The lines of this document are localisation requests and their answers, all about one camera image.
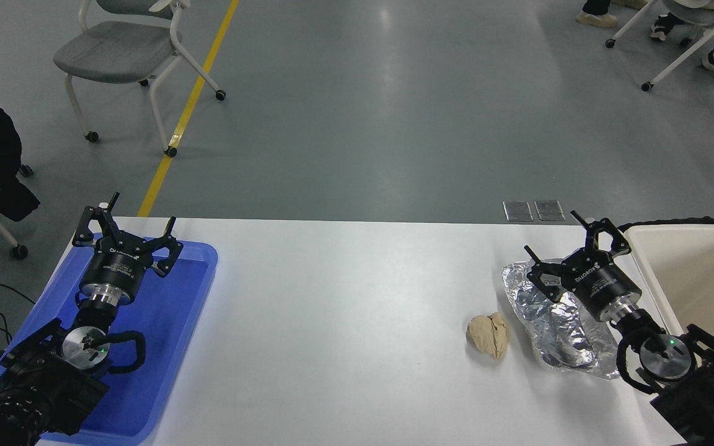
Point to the large pale plastic bin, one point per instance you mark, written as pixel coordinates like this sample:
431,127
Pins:
704,279

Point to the black chair caster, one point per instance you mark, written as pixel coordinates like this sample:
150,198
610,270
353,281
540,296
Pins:
26,170

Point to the person's forearm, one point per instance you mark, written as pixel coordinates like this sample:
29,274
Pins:
691,221

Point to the white frame chair on casters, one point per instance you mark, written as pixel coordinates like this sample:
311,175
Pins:
685,46

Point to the metal floor plate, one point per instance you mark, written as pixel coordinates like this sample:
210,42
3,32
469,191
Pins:
517,211
549,210

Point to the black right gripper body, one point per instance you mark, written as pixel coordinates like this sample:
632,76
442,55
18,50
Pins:
602,282

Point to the crumpled silver foil tray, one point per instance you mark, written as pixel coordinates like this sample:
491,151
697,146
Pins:
555,337

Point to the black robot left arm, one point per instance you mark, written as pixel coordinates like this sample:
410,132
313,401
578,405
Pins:
35,384

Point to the grey chair with white frame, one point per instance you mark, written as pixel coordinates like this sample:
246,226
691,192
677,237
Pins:
115,49

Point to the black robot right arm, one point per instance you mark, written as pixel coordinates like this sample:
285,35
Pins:
704,384

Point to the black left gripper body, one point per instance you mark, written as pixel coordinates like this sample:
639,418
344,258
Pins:
115,263

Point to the blue plastic tray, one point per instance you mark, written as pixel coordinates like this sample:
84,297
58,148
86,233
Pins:
171,322

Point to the crumpled tan paper ball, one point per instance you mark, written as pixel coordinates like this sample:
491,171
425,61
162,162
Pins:
488,336

